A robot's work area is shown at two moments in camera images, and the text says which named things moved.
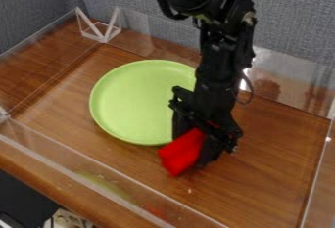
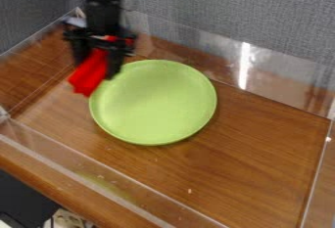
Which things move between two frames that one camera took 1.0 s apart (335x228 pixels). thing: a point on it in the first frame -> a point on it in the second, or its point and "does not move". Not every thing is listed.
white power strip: (65, 219) does not move
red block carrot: (180, 155) -> (93, 71)
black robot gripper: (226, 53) -> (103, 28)
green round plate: (130, 100) does not move
